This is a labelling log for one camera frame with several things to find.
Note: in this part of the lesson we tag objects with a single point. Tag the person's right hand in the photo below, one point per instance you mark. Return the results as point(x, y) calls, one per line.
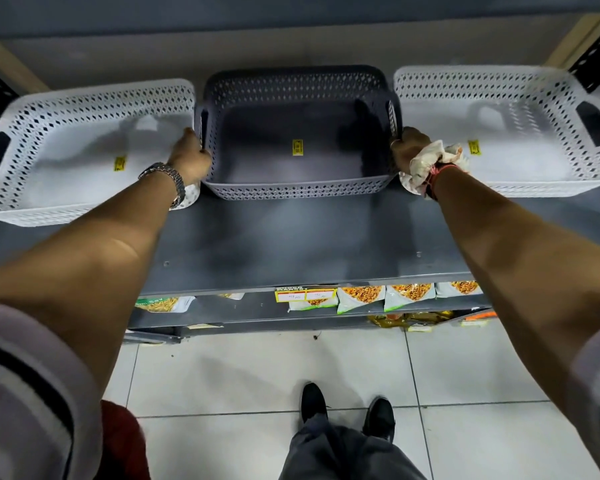
point(407, 149)

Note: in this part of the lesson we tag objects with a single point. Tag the person's left hand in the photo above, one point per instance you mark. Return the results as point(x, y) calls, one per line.
point(190, 162)

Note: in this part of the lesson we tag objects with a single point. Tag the person's left fingers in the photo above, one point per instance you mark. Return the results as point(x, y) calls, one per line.
point(192, 136)

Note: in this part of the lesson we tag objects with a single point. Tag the person's right fingers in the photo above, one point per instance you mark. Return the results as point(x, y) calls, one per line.
point(408, 134)

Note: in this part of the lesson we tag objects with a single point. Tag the dark grey perforated plastic basket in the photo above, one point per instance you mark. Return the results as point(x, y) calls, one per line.
point(290, 164)

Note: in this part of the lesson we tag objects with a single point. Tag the person's right forearm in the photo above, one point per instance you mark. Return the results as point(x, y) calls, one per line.
point(530, 274)

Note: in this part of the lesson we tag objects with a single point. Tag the person's left forearm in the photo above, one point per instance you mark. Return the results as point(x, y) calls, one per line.
point(80, 274)

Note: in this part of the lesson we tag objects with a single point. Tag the white fabric scrunchie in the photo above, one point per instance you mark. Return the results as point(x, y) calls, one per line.
point(424, 162)

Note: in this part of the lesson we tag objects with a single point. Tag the silver metal wristwatch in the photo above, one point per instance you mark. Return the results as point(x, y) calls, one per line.
point(173, 177)

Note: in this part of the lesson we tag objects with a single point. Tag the white perforated plastic basket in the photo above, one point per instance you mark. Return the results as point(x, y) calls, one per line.
point(80, 159)
point(520, 149)

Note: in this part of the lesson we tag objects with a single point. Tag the grey metal shelf board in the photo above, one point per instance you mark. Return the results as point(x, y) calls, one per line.
point(250, 312)
point(300, 14)
point(305, 239)

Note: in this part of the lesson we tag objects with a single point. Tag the white snack packet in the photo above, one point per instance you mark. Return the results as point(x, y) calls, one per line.
point(162, 304)
point(312, 303)
point(460, 288)
point(360, 297)
point(409, 294)

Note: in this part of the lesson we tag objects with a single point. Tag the yellow shiny packets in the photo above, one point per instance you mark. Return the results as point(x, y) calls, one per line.
point(410, 320)

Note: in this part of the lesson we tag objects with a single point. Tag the yellow framed price tag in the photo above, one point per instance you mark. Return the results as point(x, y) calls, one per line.
point(305, 295)

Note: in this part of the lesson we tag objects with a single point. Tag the orange shelf label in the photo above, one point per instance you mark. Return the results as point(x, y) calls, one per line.
point(480, 317)

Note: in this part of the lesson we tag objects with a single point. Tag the black shoe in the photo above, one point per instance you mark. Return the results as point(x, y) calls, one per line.
point(313, 402)
point(379, 418)

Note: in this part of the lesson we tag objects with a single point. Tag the red fabric item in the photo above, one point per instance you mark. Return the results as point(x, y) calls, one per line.
point(125, 444)

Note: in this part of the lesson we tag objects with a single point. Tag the grey trousers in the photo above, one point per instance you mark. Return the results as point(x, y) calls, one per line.
point(345, 452)

